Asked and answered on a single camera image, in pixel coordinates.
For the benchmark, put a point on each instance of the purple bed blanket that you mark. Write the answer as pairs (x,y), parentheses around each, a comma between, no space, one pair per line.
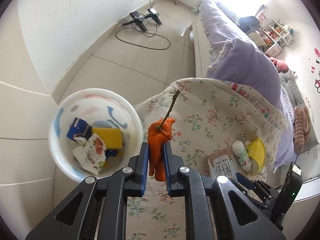
(236,58)

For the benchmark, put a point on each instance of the blue torn box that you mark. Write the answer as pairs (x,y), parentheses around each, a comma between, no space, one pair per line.
(79,128)

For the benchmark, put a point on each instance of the brown fuzzy pillow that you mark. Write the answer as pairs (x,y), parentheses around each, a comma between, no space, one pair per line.
(302,128)

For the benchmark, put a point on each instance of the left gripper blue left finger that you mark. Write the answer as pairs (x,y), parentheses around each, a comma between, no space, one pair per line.
(142,169)

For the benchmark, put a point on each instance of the grey pillow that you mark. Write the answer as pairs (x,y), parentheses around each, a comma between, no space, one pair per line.
(293,96)

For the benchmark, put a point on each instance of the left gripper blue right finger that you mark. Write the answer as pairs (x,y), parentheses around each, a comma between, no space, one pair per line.
(171,169)

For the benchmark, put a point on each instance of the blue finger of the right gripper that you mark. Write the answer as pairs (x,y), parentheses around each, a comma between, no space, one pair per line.
(244,181)

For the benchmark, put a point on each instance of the orange peel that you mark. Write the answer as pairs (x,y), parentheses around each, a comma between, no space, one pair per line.
(159,133)

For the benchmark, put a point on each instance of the hello kitty wall sticker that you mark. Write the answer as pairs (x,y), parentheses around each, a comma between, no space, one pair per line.
(315,70)

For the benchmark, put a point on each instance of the black device stand far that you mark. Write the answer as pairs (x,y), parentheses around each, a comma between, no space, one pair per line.
(154,15)

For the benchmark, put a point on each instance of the yellow paper cup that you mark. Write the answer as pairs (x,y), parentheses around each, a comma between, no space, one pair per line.
(257,152)

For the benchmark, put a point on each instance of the light blue milk carton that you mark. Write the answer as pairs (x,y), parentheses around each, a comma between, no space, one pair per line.
(220,164)

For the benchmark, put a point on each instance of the white green tube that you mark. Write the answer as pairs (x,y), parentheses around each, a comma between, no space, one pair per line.
(242,156)

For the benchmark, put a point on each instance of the white bookshelf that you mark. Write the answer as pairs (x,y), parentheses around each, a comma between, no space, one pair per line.
(276,36)

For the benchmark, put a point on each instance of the white patterned trash bin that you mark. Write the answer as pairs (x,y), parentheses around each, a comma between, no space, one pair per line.
(99,108)

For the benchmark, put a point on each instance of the yellow snack wrapper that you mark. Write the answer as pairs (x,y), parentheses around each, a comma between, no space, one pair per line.
(105,165)

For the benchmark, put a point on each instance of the black device stand near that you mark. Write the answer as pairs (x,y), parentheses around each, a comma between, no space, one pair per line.
(138,20)

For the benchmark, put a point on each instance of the green yellow sponge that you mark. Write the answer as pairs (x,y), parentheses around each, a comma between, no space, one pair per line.
(112,137)

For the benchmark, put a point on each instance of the white tissue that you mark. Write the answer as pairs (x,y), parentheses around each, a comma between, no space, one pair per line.
(90,153)

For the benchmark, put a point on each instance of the black device stand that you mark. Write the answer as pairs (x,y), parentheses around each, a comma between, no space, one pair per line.
(154,15)
(138,20)

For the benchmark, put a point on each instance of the pink plush toy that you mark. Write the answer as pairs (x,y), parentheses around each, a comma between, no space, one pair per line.
(280,65)

